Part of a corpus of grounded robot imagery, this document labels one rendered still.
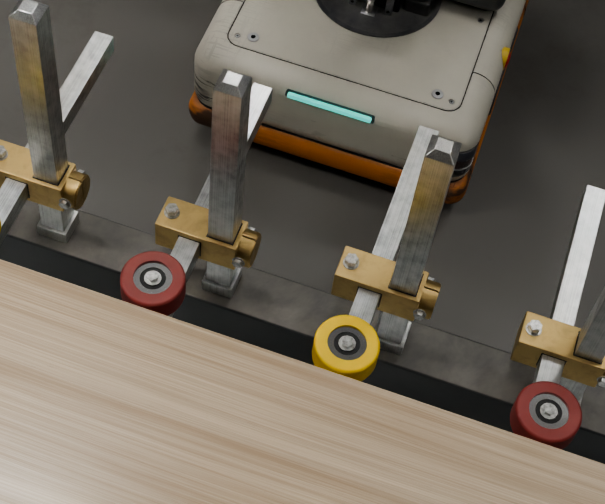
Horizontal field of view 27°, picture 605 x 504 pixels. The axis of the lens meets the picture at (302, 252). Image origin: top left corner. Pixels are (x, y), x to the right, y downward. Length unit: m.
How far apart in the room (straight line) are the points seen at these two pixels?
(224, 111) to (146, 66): 1.51
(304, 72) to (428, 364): 1.00
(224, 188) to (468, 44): 1.22
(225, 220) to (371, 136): 1.02
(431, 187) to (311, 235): 1.26
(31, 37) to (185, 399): 0.45
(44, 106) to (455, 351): 0.65
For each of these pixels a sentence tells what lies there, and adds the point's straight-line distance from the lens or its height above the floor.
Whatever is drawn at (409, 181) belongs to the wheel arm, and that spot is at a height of 0.84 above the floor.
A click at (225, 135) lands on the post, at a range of 1.48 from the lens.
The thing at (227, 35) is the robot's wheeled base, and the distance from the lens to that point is 2.65.
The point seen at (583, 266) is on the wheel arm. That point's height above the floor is 0.82.
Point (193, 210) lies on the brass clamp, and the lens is 1.69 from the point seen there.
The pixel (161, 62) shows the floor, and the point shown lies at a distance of 2.97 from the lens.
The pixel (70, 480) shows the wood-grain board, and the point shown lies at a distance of 1.43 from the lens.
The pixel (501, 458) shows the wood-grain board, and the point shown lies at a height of 0.90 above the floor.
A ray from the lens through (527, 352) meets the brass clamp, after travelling 1.65.
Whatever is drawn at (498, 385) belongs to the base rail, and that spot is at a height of 0.70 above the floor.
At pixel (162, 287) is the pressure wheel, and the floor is 0.90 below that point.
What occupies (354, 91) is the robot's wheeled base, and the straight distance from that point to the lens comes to 2.57.
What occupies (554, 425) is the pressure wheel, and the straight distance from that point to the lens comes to 1.51.
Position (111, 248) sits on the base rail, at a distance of 1.81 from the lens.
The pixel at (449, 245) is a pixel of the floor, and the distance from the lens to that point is 2.72.
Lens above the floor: 2.21
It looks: 56 degrees down
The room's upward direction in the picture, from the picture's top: 8 degrees clockwise
